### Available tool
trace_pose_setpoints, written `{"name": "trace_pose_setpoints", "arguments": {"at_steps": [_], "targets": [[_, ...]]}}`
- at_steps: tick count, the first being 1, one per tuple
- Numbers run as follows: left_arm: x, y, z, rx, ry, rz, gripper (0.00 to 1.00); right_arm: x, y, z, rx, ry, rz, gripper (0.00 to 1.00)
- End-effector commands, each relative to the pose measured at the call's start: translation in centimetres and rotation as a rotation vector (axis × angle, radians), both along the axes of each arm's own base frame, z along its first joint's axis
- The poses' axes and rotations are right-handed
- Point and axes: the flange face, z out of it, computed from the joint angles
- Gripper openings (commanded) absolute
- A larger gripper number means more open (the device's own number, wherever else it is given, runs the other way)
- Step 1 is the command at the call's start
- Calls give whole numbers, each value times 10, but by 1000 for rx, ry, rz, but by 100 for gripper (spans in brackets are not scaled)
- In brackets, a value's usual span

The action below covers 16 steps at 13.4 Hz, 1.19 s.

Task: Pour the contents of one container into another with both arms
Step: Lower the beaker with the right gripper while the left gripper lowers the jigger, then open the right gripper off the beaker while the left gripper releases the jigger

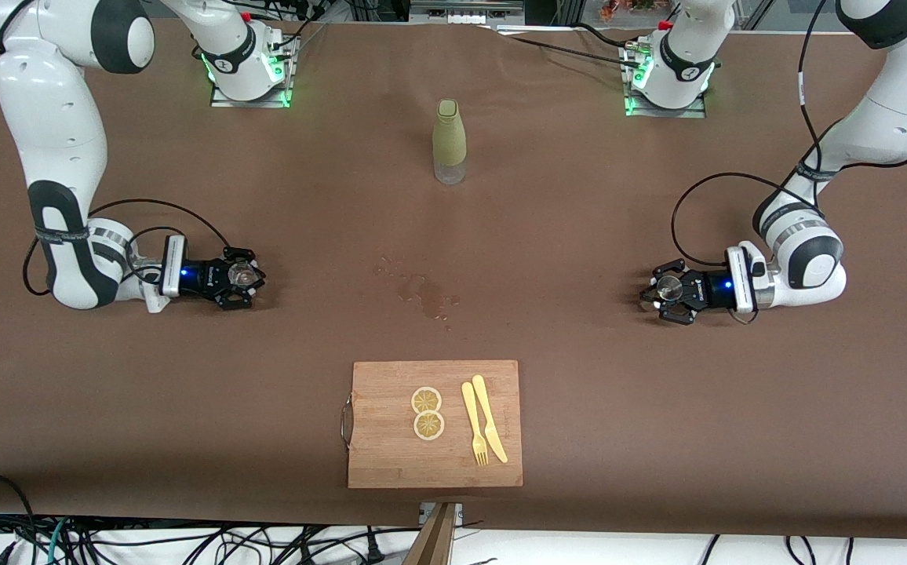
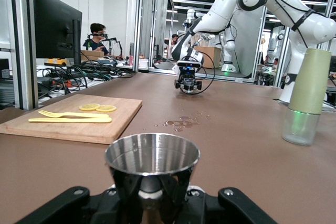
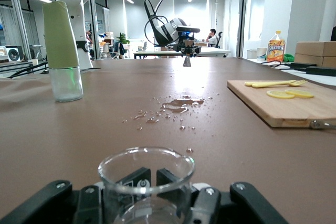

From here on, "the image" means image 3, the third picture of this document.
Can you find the spilled liquid drops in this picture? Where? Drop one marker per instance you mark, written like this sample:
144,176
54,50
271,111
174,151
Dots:
181,103

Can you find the steel jigger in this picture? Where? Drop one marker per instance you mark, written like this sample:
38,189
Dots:
187,61

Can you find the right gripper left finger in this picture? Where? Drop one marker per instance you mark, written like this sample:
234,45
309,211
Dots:
60,203

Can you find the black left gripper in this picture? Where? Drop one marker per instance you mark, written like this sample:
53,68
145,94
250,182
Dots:
187,35

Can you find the green cloth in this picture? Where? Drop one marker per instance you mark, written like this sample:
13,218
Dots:
289,58

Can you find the lemon slice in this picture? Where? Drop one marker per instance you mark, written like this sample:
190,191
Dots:
302,93
278,94

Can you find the green potted plant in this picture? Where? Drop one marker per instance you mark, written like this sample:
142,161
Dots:
123,39

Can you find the brown cardboard box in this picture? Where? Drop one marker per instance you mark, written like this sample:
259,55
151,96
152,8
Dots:
307,60
315,48

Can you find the brown table cover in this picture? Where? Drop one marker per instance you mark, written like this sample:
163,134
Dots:
236,155

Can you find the wooden cutting board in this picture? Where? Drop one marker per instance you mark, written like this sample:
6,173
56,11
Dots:
288,111

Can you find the green sleeved glass bottle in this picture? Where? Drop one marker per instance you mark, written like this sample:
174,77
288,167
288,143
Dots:
60,37

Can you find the yellow plastic knife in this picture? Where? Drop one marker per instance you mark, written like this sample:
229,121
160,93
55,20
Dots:
252,83

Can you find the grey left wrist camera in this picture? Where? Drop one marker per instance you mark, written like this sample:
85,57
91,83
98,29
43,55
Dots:
187,29

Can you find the small clear glass beaker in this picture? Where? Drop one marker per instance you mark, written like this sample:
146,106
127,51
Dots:
147,190

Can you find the seated person white shirt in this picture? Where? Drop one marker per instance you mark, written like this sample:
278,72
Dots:
212,40

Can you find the orange snack bag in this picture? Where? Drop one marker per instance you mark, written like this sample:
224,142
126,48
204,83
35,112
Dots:
275,49

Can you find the yellow plastic fork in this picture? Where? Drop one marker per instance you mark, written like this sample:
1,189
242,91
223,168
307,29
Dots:
273,85

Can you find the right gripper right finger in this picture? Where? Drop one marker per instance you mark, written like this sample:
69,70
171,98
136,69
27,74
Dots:
236,205

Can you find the black power adapter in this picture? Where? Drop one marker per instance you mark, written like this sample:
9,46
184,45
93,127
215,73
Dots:
320,71

